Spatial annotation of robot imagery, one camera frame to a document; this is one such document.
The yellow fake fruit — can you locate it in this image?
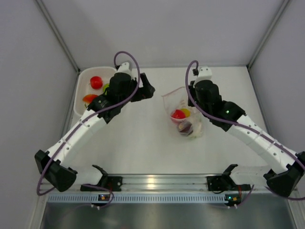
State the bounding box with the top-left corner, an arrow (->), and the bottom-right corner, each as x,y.
181,108 -> 191,118

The slotted white cable duct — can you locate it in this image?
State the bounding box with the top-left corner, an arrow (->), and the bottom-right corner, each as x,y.
47,193 -> 239,204

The white perforated plastic basket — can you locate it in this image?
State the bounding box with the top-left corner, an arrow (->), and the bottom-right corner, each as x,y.
74,66 -> 116,117

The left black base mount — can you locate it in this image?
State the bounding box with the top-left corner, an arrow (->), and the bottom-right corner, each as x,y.
80,176 -> 123,192

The aluminium mounting rail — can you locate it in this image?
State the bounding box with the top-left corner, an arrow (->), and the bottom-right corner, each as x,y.
38,173 -> 298,193

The green fake apple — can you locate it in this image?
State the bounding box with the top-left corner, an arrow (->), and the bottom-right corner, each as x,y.
102,83 -> 109,93

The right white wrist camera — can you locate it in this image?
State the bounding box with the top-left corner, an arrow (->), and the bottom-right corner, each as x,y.
193,66 -> 213,81

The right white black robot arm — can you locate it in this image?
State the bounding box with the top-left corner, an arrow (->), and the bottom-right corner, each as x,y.
186,80 -> 305,199

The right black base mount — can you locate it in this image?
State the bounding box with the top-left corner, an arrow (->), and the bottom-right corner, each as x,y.
206,176 -> 227,192

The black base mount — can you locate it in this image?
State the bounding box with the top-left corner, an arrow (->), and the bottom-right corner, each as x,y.
80,176 -> 123,192
206,176 -> 227,192

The red orange fake fruit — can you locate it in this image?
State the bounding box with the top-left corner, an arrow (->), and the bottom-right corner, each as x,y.
82,94 -> 98,104

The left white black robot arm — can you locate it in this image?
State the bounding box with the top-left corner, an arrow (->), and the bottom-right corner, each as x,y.
34,72 -> 155,192

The purple fake eggplant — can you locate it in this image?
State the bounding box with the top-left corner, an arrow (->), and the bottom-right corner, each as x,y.
177,121 -> 193,136

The red fake tomato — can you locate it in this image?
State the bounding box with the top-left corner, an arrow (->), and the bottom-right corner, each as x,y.
90,76 -> 103,90
171,109 -> 185,119

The clear zip top bag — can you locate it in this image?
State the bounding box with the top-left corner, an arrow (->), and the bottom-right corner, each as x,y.
162,87 -> 203,138

